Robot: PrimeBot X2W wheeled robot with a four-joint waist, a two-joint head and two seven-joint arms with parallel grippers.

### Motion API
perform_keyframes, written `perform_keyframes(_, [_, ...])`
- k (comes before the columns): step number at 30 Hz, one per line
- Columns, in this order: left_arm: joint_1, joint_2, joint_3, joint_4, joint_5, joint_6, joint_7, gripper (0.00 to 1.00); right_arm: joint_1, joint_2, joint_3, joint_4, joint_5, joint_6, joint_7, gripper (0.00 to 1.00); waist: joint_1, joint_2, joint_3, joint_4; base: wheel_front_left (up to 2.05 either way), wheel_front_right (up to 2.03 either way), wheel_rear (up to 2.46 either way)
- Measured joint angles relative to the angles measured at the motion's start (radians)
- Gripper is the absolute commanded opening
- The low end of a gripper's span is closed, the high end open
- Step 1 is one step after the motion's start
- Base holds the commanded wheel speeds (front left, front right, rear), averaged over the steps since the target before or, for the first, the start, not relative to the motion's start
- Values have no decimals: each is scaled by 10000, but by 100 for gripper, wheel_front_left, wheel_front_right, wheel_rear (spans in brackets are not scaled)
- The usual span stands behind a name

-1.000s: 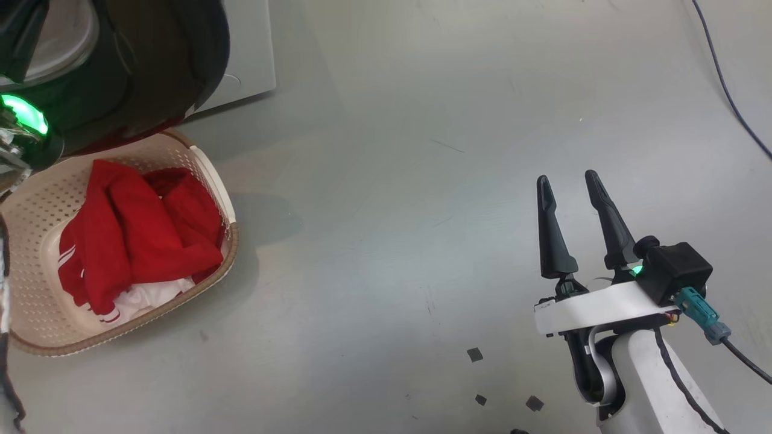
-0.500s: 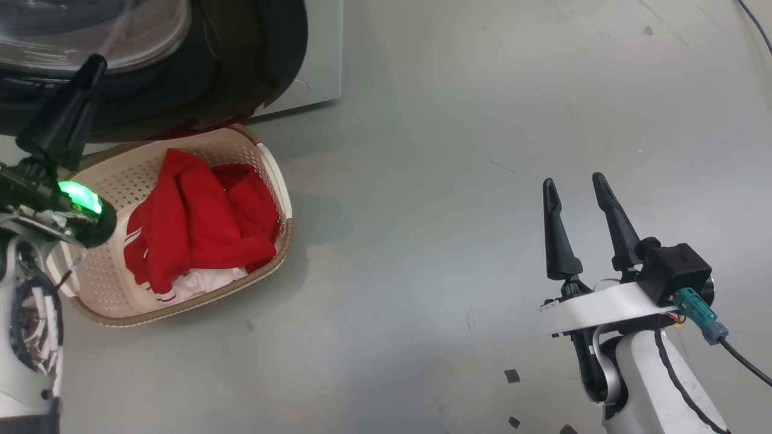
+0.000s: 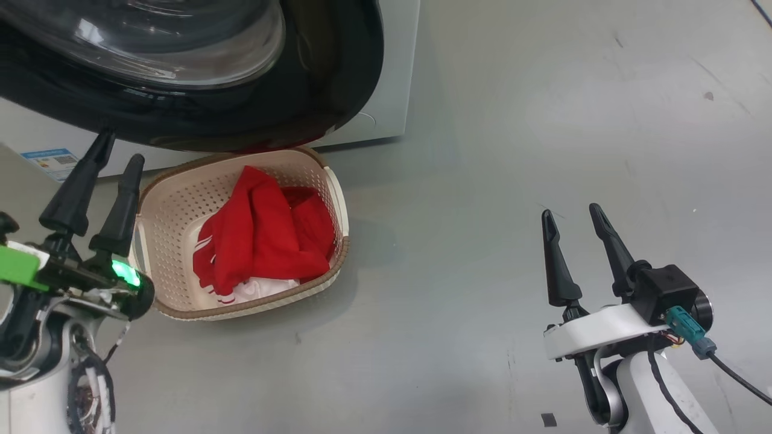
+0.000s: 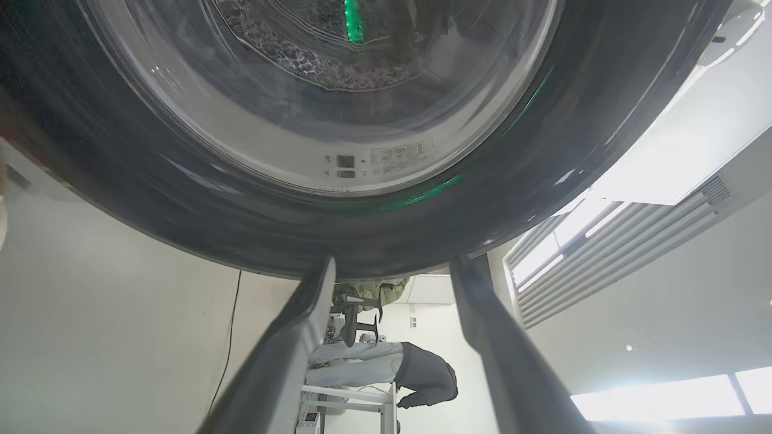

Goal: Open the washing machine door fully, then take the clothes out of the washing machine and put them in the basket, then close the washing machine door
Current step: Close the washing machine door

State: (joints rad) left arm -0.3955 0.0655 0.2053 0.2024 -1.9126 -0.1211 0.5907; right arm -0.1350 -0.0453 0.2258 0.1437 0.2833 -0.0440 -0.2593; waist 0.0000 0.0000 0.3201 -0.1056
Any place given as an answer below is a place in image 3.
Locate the black round glass washer door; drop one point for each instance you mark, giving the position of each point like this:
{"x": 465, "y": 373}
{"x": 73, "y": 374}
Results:
{"x": 338, "y": 72}

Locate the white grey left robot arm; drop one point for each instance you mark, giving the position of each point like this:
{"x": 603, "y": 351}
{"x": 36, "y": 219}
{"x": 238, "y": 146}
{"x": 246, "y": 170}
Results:
{"x": 36, "y": 398}

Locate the plain red garment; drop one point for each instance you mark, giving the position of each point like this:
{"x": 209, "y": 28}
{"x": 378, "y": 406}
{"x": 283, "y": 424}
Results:
{"x": 253, "y": 241}

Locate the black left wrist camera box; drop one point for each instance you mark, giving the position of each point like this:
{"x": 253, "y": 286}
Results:
{"x": 6, "y": 226}

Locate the small dark floor marker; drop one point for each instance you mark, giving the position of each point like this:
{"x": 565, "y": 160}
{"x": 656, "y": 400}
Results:
{"x": 549, "y": 420}

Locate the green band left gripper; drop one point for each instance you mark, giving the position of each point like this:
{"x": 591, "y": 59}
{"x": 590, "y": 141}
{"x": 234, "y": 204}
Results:
{"x": 78, "y": 277}

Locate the blue energy label sticker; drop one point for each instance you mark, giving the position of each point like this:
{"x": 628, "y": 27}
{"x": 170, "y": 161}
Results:
{"x": 51, "y": 161}

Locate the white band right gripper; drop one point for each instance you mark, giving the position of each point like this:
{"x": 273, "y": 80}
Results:
{"x": 603, "y": 331}

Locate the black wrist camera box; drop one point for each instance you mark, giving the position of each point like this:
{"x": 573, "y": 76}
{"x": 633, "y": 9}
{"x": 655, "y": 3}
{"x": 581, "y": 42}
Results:
{"x": 663, "y": 292}
{"x": 6, "y": 226}

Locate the white front-load washing machine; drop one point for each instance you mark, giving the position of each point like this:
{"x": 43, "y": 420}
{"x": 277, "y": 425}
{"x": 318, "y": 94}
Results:
{"x": 398, "y": 60}

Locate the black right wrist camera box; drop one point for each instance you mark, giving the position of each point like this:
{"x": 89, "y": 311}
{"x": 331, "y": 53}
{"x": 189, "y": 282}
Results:
{"x": 663, "y": 292}

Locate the white cloth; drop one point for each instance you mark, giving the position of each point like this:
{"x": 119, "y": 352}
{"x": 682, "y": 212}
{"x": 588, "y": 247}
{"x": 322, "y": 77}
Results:
{"x": 265, "y": 289}

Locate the red knit garment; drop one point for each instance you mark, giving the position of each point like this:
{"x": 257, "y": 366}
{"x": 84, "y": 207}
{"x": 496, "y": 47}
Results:
{"x": 310, "y": 220}

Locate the cream perforated laundry basket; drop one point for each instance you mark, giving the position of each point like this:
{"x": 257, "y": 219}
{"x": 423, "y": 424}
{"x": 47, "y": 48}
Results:
{"x": 175, "y": 229}

